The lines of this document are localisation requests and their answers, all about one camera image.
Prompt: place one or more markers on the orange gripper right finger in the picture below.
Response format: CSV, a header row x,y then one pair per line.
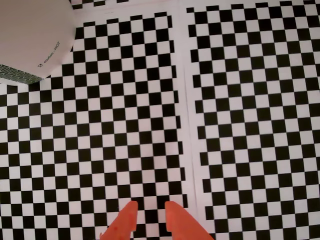
x,y
182,225

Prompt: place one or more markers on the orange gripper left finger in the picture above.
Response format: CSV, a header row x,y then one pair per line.
x,y
123,222

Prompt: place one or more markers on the white paper cup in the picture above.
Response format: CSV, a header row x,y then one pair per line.
x,y
32,32

